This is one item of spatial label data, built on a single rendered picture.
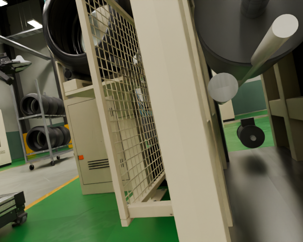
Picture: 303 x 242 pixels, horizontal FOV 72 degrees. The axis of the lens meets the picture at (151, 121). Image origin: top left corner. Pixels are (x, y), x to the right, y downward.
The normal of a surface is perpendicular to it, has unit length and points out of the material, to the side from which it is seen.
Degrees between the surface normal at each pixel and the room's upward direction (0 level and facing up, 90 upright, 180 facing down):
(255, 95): 90
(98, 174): 90
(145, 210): 90
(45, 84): 90
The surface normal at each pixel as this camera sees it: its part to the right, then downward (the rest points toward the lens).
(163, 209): -0.32, 0.07
